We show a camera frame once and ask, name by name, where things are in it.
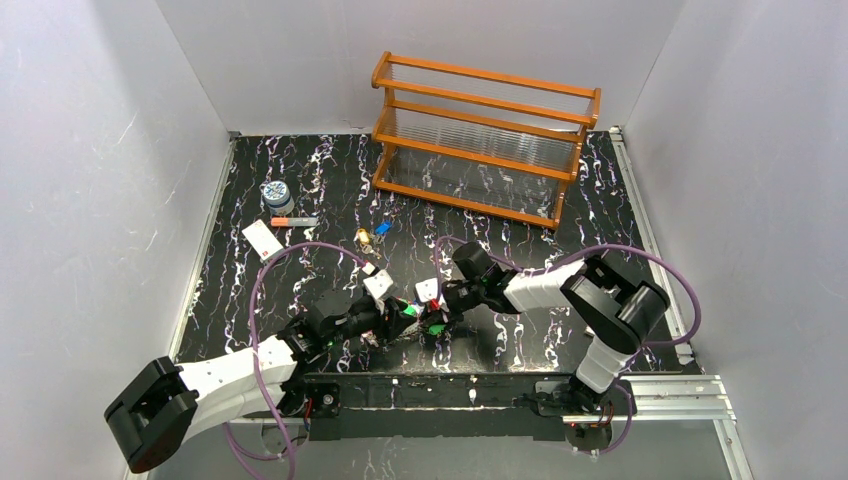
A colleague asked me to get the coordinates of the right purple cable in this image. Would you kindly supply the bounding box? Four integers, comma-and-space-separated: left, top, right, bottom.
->
433, 235, 702, 458

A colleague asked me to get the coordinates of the blue white round jar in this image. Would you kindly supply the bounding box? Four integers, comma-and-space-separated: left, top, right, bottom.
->
261, 180, 294, 217

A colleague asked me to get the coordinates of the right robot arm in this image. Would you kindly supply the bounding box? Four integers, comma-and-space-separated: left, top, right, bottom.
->
414, 242, 670, 402

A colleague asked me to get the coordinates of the blue tag key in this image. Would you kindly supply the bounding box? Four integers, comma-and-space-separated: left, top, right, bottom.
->
374, 221, 392, 236

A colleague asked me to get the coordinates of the yellow tag key left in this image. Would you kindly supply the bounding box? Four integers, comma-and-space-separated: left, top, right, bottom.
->
355, 228, 380, 258

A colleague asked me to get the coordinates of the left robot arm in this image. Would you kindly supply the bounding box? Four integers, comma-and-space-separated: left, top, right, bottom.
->
104, 290, 422, 473

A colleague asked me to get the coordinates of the metal key organizer ring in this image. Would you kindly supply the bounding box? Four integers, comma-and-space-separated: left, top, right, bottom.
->
364, 311, 452, 349

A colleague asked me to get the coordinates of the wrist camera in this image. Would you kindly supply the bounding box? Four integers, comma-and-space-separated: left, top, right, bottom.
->
414, 278, 442, 310
363, 263, 396, 312

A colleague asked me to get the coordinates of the orange grey marker pen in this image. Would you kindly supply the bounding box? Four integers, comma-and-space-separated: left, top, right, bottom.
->
270, 217, 318, 228

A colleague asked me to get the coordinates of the orange wooden shelf rack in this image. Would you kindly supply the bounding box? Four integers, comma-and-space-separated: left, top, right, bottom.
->
371, 51, 602, 229

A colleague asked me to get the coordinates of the white card box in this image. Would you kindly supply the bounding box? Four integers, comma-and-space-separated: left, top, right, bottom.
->
241, 220, 285, 264

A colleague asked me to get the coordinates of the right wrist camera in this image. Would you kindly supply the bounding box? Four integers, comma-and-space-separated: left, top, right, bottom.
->
414, 278, 442, 310

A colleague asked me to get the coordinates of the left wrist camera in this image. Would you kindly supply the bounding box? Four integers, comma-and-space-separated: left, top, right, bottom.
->
363, 263, 396, 312

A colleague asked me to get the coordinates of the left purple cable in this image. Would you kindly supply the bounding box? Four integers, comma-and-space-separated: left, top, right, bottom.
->
221, 241, 379, 480

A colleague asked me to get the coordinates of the purple cable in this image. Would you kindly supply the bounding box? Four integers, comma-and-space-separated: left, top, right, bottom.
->
221, 241, 379, 480
433, 235, 702, 458

